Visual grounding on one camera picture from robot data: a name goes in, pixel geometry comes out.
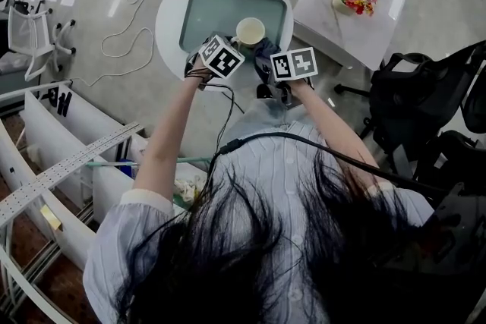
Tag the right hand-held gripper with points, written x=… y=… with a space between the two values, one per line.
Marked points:
x=294 y=63

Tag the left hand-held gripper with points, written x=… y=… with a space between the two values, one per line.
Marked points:
x=222 y=58

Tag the dark grey cloth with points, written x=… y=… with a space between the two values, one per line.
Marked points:
x=266 y=49

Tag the cream ceramic mug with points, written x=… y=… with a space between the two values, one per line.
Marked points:
x=250 y=32

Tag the person's right forearm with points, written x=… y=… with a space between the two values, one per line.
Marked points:
x=334 y=133

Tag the person's left forearm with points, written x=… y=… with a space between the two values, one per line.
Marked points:
x=167 y=140

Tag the person's left hand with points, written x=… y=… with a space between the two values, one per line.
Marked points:
x=200 y=69

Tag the black shoe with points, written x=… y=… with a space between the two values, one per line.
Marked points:
x=262 y=91

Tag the green tray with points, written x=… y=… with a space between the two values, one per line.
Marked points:
x=216 y=11

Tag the round white side table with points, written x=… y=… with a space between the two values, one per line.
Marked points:
x=169 y=26

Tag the light grey skirt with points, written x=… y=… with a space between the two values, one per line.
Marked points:
x=262 y=117

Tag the white marble coffee table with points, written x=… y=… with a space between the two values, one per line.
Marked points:
x=353 y=34

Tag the white striped shirt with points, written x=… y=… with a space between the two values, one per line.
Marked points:
x=266 y=167

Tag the black office chair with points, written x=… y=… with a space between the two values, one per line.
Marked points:
x=410 y=98

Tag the pile of white rags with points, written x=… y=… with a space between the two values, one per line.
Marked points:
x=188 y=189

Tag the white curved shelving unit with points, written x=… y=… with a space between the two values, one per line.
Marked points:
x=87 y=121

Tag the white office chair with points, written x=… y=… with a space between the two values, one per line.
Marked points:
x=28 y=38

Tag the black head-mounted rig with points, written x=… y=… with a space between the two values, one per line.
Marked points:
x=444 y=239

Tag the yellow paper tag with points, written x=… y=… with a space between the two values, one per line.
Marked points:
x=50 y=217

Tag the perforated metal rail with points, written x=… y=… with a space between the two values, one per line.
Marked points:
x=68 y=161

